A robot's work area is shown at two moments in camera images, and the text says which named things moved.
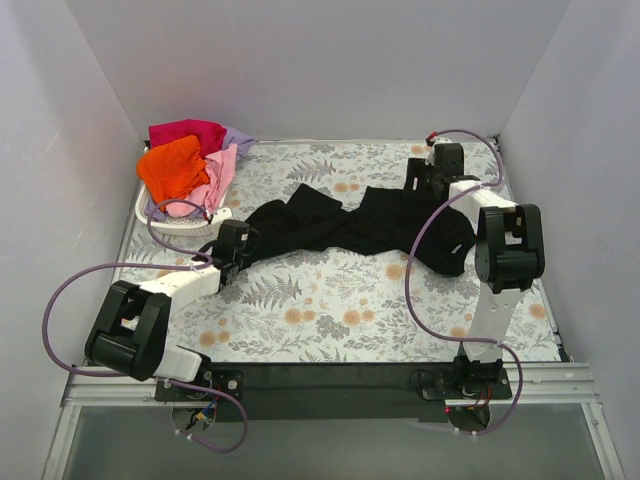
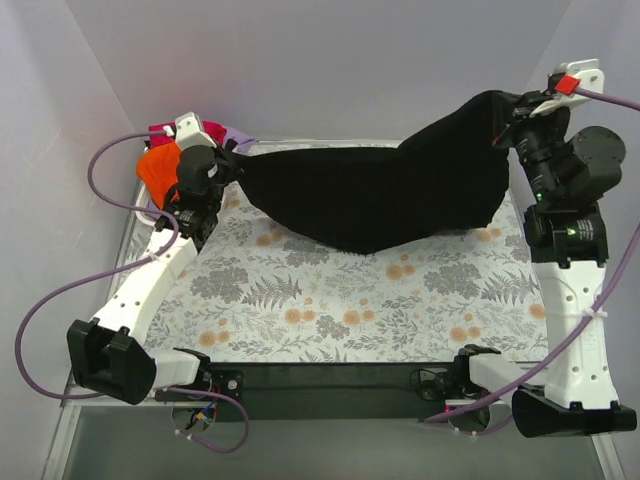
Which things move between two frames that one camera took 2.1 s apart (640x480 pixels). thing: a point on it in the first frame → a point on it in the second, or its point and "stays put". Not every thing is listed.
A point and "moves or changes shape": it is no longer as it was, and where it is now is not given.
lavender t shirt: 242,141 stays put
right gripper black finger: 419,175 → 521,110
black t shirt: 430,227 moves or changes shape
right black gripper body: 417,176 → 523,114
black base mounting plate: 329,392 stays put
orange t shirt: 173,169 stays put
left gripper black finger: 251,243 → 234,167
